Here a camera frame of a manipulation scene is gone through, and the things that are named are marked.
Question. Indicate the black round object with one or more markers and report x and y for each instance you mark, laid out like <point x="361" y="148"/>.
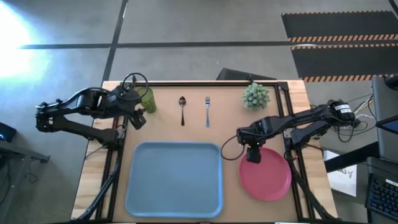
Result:
<point x="392" y="82"/>

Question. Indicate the grey computer case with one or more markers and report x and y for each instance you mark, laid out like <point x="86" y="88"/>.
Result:
<point x="387" y="102"/>

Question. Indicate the black monitor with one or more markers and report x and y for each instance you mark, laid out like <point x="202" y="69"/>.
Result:
<point x="236" y="75"/>

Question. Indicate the black desk edge bar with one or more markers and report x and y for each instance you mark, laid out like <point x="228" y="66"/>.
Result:
<point x="351" y="158"/>

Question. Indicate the green translucent plastic cup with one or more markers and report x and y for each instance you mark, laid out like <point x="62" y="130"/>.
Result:
<point x="150" y="102"/>

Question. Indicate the small black electronic device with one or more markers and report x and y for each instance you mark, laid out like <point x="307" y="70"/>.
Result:
<point x="6" y="132"/>

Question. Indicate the small green potted plant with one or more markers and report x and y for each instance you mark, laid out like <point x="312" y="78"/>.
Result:
<point x="255" y="97"/>

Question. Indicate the light blue plastic tray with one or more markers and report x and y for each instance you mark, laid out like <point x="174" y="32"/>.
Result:
<point x="174" y="180"/>

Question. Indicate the white printed paper sheet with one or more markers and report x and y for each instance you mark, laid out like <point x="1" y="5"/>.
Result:
<point x="342" y="183"/>

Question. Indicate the grey side desk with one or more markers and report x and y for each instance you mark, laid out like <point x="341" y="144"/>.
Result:
<point x="12" y="152"/>

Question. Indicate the black aluminium table frame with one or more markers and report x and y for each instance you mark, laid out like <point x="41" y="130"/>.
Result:
<point x="202" y="84"/>

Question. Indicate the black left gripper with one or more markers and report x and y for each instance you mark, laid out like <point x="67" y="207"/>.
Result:
<point x="126" y="99"/>

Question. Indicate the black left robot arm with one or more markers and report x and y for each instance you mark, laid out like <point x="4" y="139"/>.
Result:
<point x="84" y="101"/>

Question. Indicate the black backlit keyboard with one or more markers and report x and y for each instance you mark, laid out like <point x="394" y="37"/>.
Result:
<point x="384" y="196"/>

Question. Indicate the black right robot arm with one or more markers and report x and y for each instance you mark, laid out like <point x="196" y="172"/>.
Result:
<point x="304" y="119"/>

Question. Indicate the iridescent blue metal fork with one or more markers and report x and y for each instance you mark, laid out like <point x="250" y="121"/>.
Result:
<point x="207" y="119"/>

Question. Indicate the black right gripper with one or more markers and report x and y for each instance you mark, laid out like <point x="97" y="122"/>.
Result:
<point x="252" y="133"/>

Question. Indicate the black hazard-striped floor mat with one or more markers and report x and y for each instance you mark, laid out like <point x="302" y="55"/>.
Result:
<point x="339" y="25"/>
<point x="342" y="62"/>

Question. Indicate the pink plastic plate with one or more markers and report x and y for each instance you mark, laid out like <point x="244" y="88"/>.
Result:
<point x="267" y="177"/>

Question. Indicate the dark metal spoon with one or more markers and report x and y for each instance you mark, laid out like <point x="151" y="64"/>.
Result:
<point x="182" y="101"/>

